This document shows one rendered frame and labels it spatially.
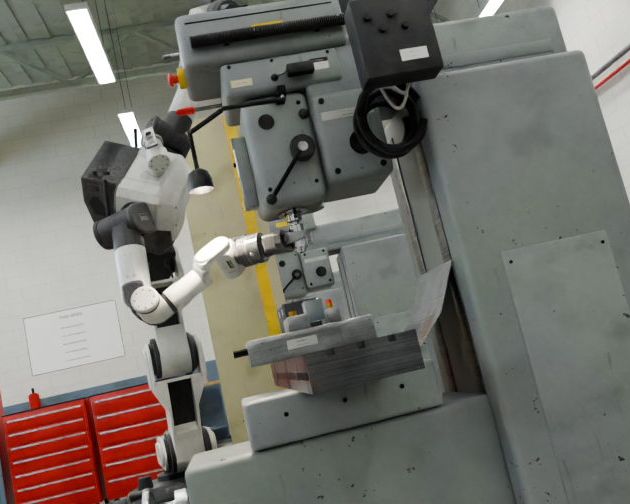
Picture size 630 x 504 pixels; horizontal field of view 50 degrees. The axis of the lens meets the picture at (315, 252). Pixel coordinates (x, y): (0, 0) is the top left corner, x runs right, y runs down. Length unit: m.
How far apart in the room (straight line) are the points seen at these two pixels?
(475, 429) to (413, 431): 0.16
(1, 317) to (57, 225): 1.63
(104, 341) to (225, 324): 7.54
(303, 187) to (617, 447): 1.04
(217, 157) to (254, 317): 0.90
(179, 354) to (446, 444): 1.02
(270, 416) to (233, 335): 1.92
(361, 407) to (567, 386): 0.52
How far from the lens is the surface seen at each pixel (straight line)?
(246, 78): 1.94
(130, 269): 2.01
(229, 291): 3.64
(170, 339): 2.42
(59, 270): 11.34
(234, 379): 3.61
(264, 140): 1.90
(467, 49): 2.11
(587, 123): 2.02
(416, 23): 1.80
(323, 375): 1.35
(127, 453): 6.50
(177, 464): 2.53
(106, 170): 2.24
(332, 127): 1.91
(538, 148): 1.94
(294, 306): 2.34
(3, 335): 11.45
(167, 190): 2.19
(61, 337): 11.21
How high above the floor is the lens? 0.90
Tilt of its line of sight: 8 degrees up
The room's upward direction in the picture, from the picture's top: 13 degrees counter-clockwise
